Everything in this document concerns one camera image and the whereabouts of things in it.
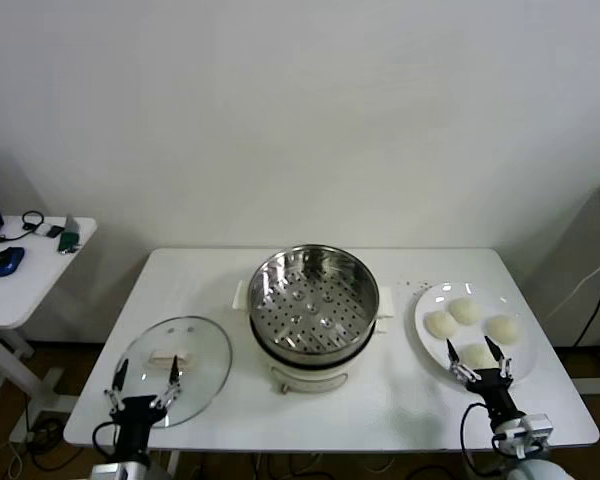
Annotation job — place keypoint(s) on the green board module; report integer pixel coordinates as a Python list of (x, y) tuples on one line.
[(70, 240)]

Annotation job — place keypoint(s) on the stainless steel steamer basket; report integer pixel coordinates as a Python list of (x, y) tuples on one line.
[(280, 280)]

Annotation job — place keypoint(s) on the blue computer mouse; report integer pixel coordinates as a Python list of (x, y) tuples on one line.
[(7, 261)]

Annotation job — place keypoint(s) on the white round plate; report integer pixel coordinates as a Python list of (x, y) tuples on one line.
[(522, 362)]

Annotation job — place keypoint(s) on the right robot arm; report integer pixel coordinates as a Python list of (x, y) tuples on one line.
[(535, 467)]

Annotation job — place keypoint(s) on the white side table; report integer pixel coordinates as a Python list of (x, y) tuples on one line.
[(25, 295)]

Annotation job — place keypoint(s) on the round glass pot lid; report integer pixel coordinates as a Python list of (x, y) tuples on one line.
[(205, 350)]

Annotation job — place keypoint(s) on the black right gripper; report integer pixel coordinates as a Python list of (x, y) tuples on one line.
[(497, 395)]

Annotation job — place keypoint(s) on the small black device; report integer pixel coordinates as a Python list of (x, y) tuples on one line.
[(55, 231)]

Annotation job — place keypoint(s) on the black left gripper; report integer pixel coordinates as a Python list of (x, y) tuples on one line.
[(132, 425)]

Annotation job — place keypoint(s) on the scattered dark crumbs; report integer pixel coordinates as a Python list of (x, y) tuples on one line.
[(414, 284)]

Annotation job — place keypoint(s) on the white steamed baozi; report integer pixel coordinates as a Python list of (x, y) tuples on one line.
[(505, 329), (441, 324), (464, 310), (476, 356)]

